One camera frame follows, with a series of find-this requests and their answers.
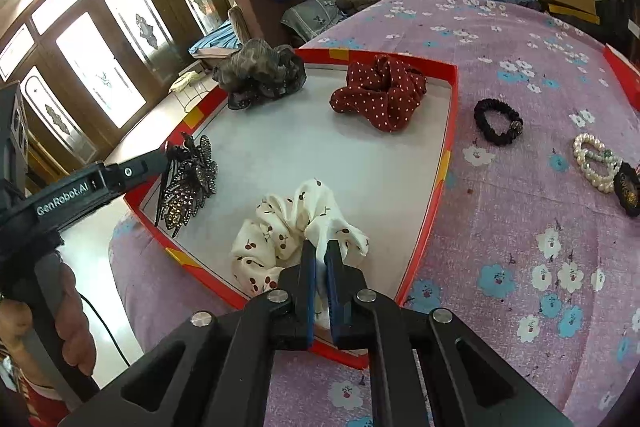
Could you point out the red tray with white base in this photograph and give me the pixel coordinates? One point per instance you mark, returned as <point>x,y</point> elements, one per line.
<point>325,157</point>

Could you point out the black rhinestone hair claw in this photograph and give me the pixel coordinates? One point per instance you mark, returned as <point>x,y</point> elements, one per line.
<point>192,187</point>

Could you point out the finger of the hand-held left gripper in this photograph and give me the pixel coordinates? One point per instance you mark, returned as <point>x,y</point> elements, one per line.
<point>132,172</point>

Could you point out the wooden glass doors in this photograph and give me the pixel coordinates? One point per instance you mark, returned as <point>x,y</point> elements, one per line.
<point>100,42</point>

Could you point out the leopard print scrunchie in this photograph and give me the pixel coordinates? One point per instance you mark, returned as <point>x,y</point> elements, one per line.
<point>629,192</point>

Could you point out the white cherry print scrunchie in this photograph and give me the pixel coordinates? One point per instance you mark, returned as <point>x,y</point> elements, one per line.
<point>280,227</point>

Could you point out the grey brown ruffled scrunchie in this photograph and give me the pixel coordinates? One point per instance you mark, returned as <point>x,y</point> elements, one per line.
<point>260,72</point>

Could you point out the brown sofa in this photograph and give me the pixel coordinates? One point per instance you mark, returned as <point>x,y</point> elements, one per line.
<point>255,17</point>

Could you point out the red polka dot scrunchie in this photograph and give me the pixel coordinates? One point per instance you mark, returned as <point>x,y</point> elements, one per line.
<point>380,97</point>

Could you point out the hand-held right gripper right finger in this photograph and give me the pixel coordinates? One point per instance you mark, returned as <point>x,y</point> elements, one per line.
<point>331,292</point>

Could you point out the purple floral blanket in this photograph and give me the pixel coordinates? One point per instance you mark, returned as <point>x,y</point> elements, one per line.
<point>500,232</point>

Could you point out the blue striped sheet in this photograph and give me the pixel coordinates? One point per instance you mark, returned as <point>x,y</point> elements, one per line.
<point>215,39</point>

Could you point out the grey floral pillow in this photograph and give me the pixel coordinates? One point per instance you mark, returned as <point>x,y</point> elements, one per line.
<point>315,17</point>

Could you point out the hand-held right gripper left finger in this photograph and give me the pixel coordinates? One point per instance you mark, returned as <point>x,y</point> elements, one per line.
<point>310,292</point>

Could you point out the person's left hand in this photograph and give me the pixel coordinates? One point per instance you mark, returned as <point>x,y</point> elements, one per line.
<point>75,322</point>

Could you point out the black bag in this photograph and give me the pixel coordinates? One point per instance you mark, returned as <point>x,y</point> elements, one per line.
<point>612,17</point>

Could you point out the black twisted scrunchie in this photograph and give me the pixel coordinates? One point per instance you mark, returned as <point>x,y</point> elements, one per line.
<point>482,117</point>

